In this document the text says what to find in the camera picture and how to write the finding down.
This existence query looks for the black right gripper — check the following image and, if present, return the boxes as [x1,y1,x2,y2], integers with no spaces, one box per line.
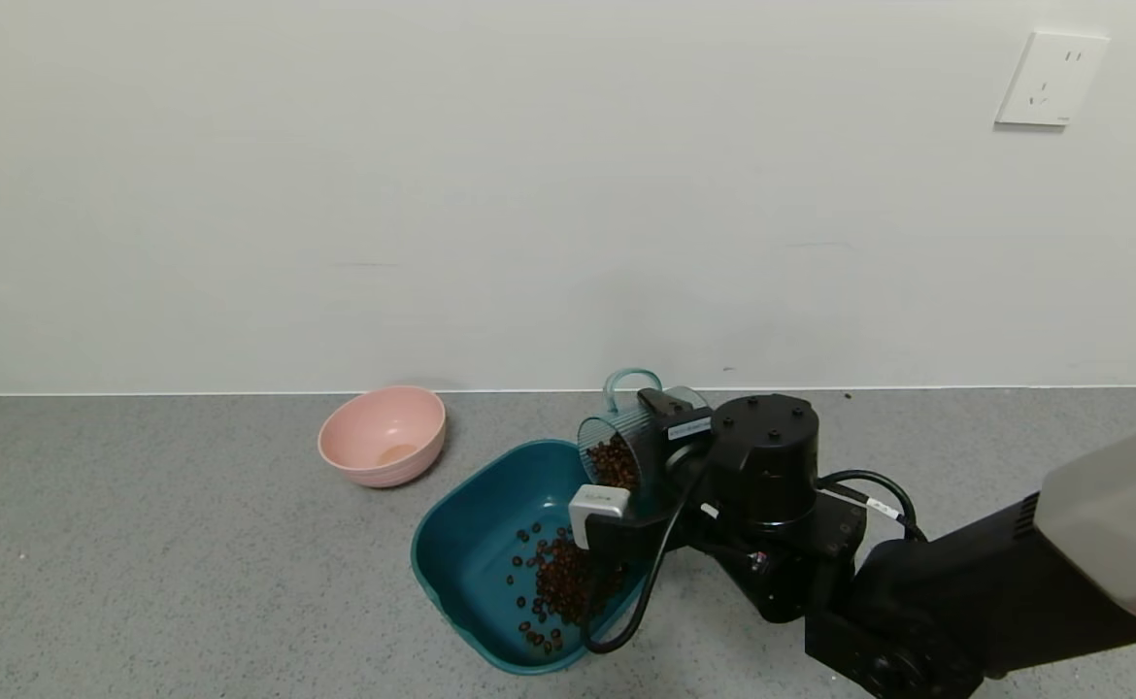
[637,387,716,483]

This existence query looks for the translucent teal ribbed cup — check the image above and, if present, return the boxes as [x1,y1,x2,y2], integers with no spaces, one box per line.
[578,368,715,496]

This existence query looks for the brown coffee beans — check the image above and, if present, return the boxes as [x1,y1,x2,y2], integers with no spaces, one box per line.
[505,437,643,653]

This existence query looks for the pink bowl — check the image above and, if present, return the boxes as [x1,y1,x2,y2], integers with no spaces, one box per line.
[317,385,448,488]

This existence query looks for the teal square plastic basin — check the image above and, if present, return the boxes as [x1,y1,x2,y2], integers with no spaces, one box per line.
[410,439,669,676]

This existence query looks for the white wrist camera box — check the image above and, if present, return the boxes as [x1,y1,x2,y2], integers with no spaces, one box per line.
[568,484,633,547]

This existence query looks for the black camera cable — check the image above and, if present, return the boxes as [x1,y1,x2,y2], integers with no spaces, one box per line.
[583,442,715,654]

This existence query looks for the black cable with white tag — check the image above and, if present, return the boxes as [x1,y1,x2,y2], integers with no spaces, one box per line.
[816,470,928,543]

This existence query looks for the white wall socket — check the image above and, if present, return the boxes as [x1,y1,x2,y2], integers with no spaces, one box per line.
[994,31,1111,128]

